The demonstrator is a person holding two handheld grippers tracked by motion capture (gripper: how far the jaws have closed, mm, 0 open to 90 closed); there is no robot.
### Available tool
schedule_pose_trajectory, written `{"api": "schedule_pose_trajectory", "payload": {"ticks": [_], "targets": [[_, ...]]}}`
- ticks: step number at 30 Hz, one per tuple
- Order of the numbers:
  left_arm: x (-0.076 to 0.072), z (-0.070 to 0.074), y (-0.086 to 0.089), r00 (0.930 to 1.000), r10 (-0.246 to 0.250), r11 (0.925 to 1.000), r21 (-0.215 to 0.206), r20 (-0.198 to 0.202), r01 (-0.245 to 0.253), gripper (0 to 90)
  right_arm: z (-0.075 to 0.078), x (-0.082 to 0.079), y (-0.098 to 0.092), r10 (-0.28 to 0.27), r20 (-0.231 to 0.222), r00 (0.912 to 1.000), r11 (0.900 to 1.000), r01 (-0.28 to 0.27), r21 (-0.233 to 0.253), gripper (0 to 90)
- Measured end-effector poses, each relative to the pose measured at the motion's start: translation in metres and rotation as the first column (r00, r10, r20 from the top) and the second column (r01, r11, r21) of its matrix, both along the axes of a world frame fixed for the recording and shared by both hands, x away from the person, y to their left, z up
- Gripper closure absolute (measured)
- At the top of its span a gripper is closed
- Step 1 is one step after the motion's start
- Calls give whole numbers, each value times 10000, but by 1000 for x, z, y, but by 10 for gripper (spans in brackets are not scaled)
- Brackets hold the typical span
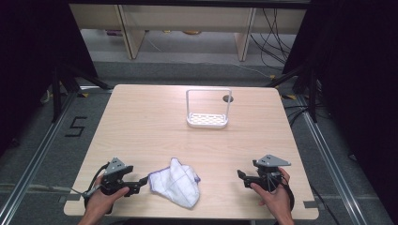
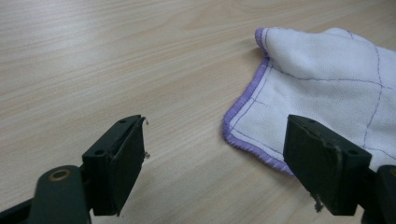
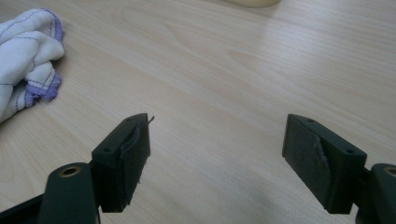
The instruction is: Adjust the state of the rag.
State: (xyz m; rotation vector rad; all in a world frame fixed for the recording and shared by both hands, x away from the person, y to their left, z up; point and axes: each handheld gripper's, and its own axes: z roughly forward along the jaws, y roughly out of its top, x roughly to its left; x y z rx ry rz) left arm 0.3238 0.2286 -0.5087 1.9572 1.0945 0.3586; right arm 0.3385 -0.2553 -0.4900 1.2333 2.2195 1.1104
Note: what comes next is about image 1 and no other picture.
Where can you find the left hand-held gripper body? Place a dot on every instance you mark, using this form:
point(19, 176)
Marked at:
point(114, 176)

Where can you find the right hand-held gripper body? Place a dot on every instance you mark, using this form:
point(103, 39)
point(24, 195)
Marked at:
point(269, 175)

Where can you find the white checked cloth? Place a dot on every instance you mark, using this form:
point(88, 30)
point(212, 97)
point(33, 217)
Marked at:
point(178, 186)

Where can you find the white plastic rack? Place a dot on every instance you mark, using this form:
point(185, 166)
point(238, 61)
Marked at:
point(207, 120)

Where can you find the person's right hand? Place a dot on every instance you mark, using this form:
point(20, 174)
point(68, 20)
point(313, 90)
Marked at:
point(275, 200)

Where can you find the person's left hand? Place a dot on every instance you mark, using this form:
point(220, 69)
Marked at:
point(101, 200)

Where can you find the dark round table grommet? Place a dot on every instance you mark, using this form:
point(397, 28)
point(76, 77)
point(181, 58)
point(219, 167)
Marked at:
point(227, 98)

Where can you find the black metal stand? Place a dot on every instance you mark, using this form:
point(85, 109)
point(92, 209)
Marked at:
point(57, 93)
point(313, 93)

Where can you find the black curtain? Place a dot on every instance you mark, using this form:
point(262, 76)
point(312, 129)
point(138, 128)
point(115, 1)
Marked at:
point(359, 78)
point(28, 62)

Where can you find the orange round object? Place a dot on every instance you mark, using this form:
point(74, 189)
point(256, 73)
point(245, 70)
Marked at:
point(191, 32)

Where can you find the beige wooden desk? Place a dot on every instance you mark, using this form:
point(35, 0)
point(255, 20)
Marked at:
point(187, 15)

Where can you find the metal floor rail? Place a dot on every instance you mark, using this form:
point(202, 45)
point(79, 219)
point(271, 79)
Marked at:
point(34, 156)
point(331, 168)

